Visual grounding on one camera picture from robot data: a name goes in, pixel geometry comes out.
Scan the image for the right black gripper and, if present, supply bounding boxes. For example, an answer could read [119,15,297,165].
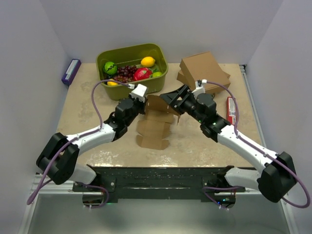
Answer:
[159,84,204,124]

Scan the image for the brown cardboard box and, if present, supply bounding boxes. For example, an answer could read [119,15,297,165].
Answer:
[136,95,180,150]

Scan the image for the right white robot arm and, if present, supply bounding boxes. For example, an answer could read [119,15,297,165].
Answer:
[160,85,296,203]

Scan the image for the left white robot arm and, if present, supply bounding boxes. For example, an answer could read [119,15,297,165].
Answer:
[36,97,146,191]

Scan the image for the bottom folded cardboard box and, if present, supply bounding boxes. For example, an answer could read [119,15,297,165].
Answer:
[176,70,223,97]

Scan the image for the folded cardboard box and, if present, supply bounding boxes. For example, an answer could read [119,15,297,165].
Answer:
[176,70,223,97]
[179,52,231,91]

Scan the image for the top folded cardboard box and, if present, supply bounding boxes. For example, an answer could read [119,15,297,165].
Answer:
[179,52,231,91]

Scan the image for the red flat box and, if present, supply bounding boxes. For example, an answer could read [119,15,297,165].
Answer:
[226,97,237,125]

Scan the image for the purple white small box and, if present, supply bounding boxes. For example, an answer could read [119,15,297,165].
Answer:
[61,58,81,86]

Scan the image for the small green lime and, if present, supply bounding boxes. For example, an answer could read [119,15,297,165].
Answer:
[152,72,162,78]

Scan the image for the red dragon fruit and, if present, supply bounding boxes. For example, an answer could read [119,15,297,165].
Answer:
[133,67,153,81]

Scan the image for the purple grape bunch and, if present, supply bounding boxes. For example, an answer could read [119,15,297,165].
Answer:
[113,65,138,83]

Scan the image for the yellow lemon front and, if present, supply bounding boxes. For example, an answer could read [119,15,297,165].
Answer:
[107,79,118,86]

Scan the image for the yellow lemon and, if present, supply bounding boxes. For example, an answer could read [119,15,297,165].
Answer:
[107,79,118,86]
[140,57,156,68]

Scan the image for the olive green plastic basket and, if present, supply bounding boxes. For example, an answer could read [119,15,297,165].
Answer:
[96,43,168,100]

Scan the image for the yellow lemon back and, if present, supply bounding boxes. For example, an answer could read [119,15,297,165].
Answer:
[140,57,156,68]

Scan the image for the green round fruit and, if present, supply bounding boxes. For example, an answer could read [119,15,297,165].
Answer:
[104,61,117,75]

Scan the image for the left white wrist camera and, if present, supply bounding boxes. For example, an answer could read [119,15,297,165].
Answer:
[130,84,148,102]

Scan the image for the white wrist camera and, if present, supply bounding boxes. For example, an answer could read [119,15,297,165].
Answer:
[192,79,208,98]
[130,84,148,102]

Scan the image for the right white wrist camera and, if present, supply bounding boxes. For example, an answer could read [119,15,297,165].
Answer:
[192,79,208,98]

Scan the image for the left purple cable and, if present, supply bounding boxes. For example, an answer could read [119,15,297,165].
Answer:
[26,79,135,206]

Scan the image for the aluminium frame rail right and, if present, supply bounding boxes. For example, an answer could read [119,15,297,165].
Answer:
[239,65,267,148]

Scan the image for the aluminium frame rail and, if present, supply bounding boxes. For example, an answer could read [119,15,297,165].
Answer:
[30,173,102,195]
[239,65,267,148]

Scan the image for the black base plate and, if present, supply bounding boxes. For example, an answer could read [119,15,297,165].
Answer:
[73,166,246,205]

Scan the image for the aluminium frame rail front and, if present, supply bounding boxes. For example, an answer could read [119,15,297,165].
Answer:
[30,173,102,195]

